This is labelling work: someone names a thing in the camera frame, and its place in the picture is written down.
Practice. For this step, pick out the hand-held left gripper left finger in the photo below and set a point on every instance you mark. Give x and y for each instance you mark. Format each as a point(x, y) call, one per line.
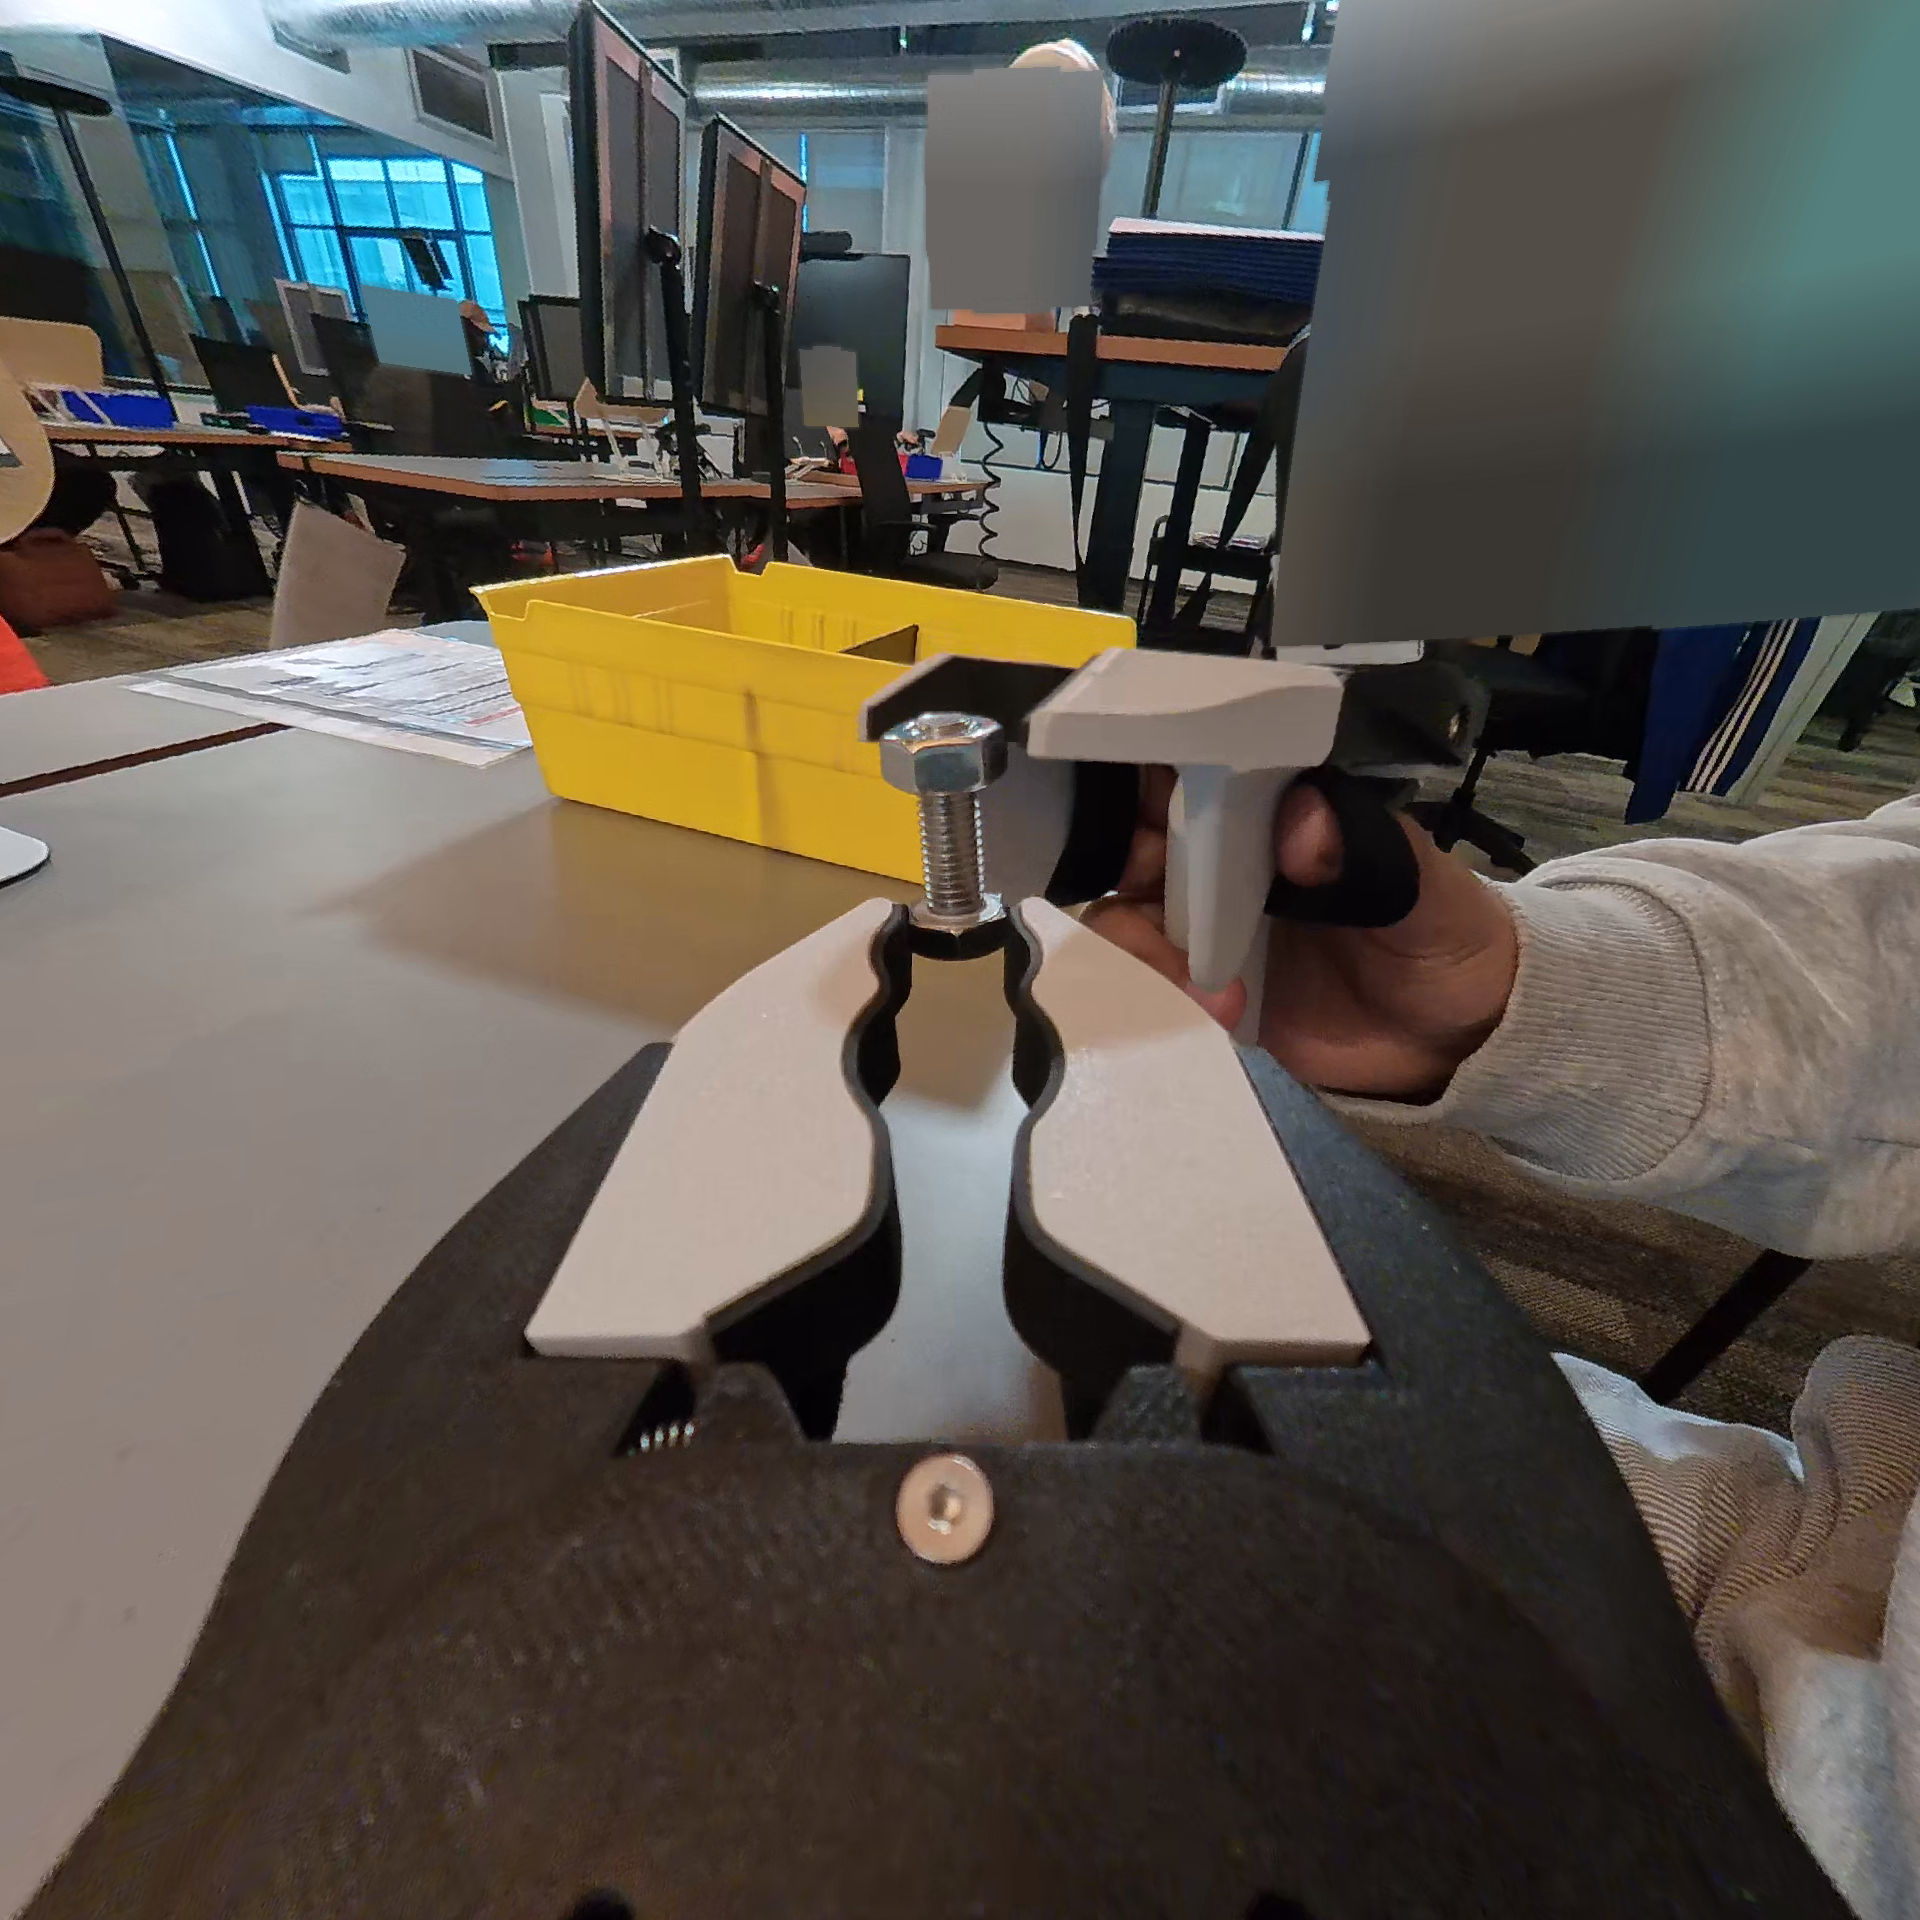
point(733, 1142)

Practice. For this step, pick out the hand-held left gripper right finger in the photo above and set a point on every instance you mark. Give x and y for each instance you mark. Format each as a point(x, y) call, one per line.
point(1184, 1171)

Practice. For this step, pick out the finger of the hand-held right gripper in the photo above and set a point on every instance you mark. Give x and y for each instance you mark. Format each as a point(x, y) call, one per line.
point(973, 681)
point(1184, 705)

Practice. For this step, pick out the silver hex nut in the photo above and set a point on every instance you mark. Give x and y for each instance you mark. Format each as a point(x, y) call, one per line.
point(941, 755)

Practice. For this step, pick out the silver threaded bolt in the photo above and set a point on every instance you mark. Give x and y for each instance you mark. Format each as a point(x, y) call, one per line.
point(953, 849)

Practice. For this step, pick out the person's right forearm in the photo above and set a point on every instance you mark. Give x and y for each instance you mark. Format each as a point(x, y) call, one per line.
point(1709, 1036)

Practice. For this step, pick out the standing desk with blue legs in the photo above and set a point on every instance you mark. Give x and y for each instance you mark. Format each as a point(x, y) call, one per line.
point(1118, 356)

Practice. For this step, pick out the long background desk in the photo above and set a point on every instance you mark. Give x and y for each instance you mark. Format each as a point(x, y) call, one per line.
point(180, 434)
point(600, 481)

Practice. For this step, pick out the grey desk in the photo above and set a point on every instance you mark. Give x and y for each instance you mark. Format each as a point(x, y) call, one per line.
point(299, 1050)

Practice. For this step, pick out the person's right hand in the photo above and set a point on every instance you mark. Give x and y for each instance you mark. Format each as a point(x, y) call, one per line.
point(1394, 990)

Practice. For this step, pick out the black office chair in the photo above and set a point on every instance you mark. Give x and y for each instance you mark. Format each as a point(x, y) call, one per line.
point(914, 503)
point(1476, 809)

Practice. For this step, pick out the large yellow plastic bin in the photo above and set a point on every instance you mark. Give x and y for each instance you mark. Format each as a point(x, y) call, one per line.
point(674, 691)

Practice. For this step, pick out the black flat monitor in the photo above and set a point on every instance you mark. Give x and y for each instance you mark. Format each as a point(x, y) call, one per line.
point(878, 322)

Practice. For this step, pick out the stack of blue mats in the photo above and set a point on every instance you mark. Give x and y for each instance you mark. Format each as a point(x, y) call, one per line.
point(1214, 276)

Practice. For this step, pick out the tall dark monitor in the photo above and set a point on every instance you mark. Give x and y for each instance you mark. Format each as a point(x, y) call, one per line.
point(626, 210)
point(748, 271)

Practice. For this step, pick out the blue striped jacket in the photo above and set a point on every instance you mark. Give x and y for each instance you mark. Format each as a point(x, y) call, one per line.
point(1724, 705)

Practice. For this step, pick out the black metal leg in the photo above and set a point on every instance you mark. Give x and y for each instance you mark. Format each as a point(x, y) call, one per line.
point(1724, 1328)

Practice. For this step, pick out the striped grey trousers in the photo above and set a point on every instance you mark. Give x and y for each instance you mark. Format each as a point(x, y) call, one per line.
point(1665, 1492)

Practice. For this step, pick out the printed paper sheet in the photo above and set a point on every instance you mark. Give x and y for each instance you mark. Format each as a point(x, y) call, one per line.
point(360, 681)

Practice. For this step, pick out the black floor lamp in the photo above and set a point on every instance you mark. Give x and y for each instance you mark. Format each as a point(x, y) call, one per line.
point(1176, 58)

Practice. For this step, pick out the beige panel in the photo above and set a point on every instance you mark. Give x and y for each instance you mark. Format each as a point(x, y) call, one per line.
point(331, 579)

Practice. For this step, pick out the blue background bin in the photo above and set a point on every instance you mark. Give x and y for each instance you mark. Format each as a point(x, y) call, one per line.
point(297, 420)
point(120, 404)

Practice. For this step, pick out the white stand base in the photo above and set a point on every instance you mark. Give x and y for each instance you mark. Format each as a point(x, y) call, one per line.
point(19, 855)

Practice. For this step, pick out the black backpack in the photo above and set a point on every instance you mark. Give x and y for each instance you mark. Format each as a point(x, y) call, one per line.
point(202, 537)

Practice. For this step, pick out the grey sweatshirt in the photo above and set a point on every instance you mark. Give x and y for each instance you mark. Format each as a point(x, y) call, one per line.
point(1861, 1723)

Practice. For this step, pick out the brown bag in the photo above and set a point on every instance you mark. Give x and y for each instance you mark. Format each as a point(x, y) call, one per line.
point(53, 582)

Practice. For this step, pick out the tan wooden board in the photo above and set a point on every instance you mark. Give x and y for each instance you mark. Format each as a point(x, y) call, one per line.
point(22, 450)

